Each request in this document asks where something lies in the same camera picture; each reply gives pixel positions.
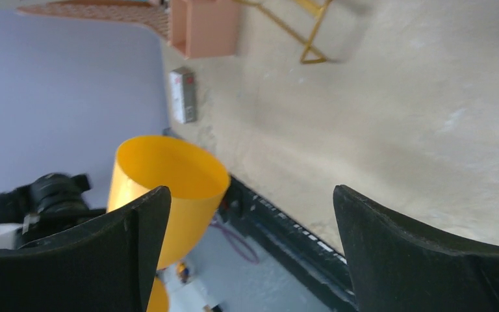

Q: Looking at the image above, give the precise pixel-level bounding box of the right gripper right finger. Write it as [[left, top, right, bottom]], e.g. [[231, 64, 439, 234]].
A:
[[333, 185, 499, 311]]

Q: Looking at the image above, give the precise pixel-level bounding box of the pink plastic file organizer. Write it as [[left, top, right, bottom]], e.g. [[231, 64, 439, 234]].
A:
[[17, 0, 242, 60]]

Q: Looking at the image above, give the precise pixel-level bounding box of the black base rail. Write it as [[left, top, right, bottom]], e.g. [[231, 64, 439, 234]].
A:
[[219, 176, 359, 311]]

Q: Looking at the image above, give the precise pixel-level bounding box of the grey wall switch box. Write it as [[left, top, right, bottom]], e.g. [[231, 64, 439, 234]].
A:
[[169, 67, 197, 124]]

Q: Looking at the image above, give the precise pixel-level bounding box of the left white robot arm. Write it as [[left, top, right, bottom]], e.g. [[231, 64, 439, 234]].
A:
[[0, 173, 107, 250]]

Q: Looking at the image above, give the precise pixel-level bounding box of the yellow wine glass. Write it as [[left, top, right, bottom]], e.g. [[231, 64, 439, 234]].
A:
[[106, 135, 231, 312]]

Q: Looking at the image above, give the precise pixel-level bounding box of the gold wire glass rack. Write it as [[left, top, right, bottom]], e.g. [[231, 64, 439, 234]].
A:
[[232, 0, 334, 66]]

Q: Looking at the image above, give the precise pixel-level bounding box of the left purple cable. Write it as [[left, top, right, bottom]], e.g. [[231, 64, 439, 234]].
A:
[[209, 215, 260, 266]]

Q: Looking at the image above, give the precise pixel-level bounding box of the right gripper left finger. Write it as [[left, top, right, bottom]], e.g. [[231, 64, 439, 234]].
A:
[[0, 187, 172, 311]]

